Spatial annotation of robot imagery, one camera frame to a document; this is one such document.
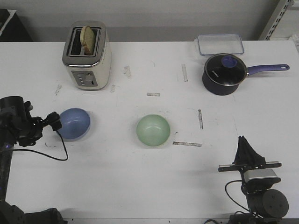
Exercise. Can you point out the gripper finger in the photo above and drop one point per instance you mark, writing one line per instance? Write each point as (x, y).
(252, 157)
(239, 156)

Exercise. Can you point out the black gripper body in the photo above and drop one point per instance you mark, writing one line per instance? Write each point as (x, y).
(253, 186)
(30, 130)

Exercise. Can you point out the blue bowl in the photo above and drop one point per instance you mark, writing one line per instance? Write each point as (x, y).
(75, 123)

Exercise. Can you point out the green bowl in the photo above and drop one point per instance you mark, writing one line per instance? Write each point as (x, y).
(153, 130)

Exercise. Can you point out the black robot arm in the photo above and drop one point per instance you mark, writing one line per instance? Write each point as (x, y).
(265, 205)
(11, 113)

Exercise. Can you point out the dark blue saucepan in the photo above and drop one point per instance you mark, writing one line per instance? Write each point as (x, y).
(226, 90)

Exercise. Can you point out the glass lid with blue knob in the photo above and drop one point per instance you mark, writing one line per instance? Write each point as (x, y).
(225, 69)

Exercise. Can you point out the cream and chrome toaster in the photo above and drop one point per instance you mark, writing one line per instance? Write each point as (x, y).
(88, 72)

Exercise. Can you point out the slice of toast bread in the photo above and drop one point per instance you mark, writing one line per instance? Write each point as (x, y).
(87, 40)

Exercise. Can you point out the clear plastic food container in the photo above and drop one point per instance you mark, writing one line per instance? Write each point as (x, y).
(211, 44)

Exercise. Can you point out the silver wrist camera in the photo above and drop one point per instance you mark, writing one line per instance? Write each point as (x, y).
(256, 174)

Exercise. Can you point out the white perforated metal rail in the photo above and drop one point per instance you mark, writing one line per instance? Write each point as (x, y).
(275, 18)

